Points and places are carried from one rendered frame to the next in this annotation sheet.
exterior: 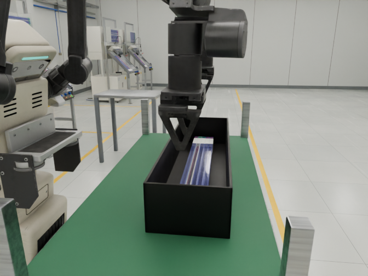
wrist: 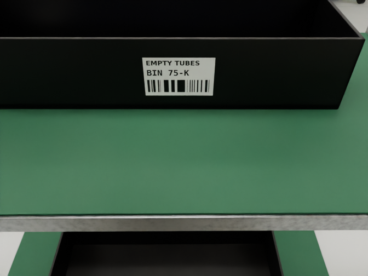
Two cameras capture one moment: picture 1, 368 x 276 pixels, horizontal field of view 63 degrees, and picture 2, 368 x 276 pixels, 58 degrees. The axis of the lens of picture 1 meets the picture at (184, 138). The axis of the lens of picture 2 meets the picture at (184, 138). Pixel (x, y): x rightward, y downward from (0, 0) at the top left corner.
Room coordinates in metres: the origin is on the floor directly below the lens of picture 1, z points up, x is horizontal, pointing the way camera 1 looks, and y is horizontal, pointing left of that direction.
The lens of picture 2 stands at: (0.80, 0.44, 1.25)
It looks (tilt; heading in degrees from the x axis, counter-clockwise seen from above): 42 degrees down; 263
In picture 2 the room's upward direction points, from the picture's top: straight up
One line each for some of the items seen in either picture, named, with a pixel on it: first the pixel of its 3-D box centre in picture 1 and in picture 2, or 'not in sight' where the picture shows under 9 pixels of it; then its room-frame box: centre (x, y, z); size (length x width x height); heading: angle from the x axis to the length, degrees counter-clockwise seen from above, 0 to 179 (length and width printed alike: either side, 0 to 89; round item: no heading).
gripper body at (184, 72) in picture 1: (184, 76); not in sight; (0.52, 0.00, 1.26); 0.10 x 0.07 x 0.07; 172
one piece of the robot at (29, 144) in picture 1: (41, 155); not in sight; (0.86, 0.44, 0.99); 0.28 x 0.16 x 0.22; 173
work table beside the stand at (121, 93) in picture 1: (132, 126); not in sight; (3.41, 0.60, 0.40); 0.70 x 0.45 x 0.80; 79
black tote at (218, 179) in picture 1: (198, 158); (147, 47); (0.80, -0.04, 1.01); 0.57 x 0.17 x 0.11; 173
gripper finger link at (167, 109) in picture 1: (182, 121); not in sight; (0.49, 0.00, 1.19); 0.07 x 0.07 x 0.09; 82
